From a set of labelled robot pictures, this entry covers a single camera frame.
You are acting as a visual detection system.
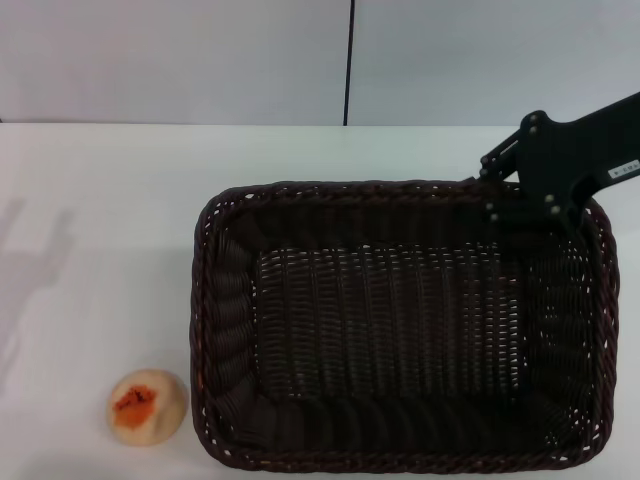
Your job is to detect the thin black vertical wall strip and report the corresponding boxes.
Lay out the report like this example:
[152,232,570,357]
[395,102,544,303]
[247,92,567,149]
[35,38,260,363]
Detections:
[342,0,357,127]

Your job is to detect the black woven plastic basket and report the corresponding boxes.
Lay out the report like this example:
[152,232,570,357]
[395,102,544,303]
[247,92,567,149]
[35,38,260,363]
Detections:
[189,178,622,480]

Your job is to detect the round bun with orange filling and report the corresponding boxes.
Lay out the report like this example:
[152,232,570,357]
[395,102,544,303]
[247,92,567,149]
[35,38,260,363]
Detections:
[106,368,190,447]

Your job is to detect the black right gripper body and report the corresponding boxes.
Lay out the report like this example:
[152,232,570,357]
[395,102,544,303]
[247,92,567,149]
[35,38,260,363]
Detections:
[514,90,640,222]

